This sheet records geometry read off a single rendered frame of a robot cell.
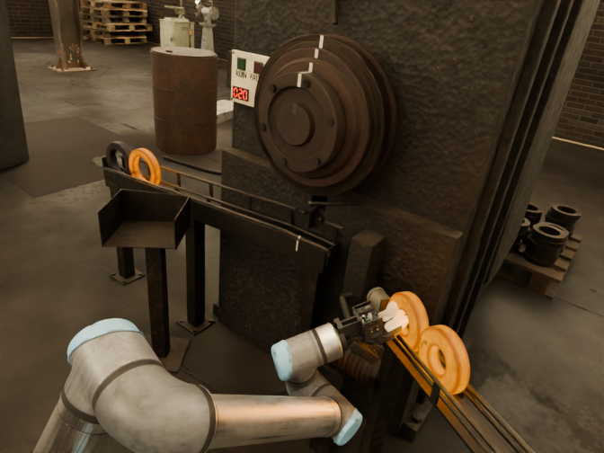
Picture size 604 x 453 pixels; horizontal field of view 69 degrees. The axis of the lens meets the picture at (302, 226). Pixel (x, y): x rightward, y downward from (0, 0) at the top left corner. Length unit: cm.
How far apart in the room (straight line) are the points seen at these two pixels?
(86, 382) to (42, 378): 133
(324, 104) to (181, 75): 298
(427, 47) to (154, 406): 108
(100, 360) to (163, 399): 12
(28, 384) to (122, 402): 140
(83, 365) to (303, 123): 81
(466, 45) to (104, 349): 108
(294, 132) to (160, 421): 85
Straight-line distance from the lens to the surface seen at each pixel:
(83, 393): 80
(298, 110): 126
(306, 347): 110
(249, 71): 167
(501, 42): 127
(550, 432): 219
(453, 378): 108
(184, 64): 410
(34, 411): 200
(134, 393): 71
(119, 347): 77
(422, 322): 116
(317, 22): 151
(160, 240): 168
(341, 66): 126
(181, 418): 72
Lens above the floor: 144
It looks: 28 degrees down
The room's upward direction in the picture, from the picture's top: 7 degrees clockwise
